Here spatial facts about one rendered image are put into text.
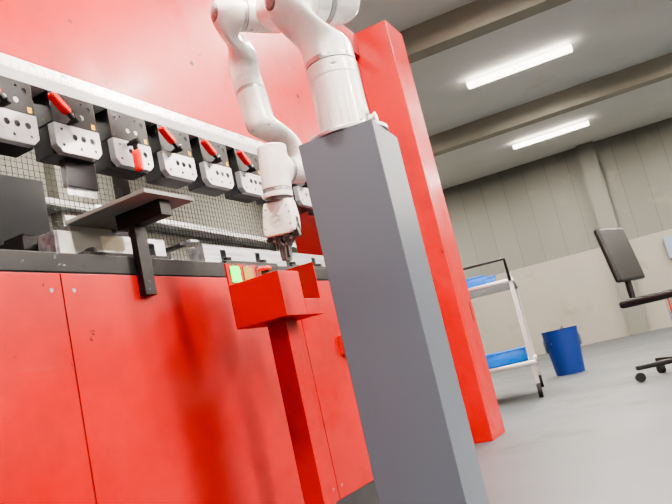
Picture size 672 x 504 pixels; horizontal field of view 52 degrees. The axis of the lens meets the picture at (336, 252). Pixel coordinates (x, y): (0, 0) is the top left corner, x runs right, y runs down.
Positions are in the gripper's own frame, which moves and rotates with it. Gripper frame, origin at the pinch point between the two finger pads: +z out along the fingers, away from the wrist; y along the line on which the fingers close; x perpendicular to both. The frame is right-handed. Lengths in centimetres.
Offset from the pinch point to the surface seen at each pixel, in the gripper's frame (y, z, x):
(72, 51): -36, -61, -36
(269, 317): 1.3, 17.7, -15.0
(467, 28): -37, -237, 439
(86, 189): -36, -22, -36
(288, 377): 0.2, 33.7, -8.0
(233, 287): -8.7, 8.2, -15.0
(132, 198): -12.9, -13.4, -44.7
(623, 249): 62, -8, 348
